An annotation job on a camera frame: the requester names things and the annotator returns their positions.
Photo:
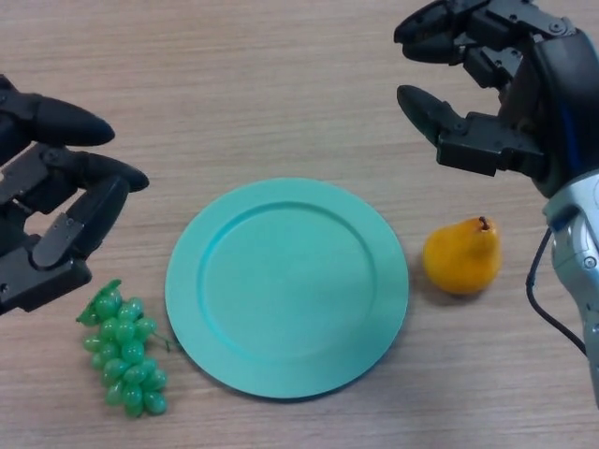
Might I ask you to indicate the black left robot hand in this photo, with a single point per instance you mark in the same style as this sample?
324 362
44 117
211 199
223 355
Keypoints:
37 215

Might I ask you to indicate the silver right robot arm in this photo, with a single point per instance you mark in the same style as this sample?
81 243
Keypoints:
578 252

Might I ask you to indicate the yellow pear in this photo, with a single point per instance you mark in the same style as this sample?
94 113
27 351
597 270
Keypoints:
461 259

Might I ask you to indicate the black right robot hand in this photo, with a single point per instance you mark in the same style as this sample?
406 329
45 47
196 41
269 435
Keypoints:
552 103

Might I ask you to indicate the green grape bunch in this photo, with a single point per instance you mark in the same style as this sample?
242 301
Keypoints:
124 360

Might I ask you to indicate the turquoise round plate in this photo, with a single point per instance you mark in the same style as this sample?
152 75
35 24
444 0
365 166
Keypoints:
286 287

